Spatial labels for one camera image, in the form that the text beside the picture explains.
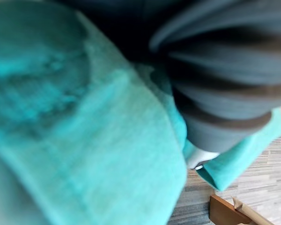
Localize brown wooden furniture piece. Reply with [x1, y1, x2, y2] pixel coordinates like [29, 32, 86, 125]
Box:
[208, 194, 274, 225]

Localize teal cloth garment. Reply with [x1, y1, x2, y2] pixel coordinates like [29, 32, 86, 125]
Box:
[0, 0, 281, 225]

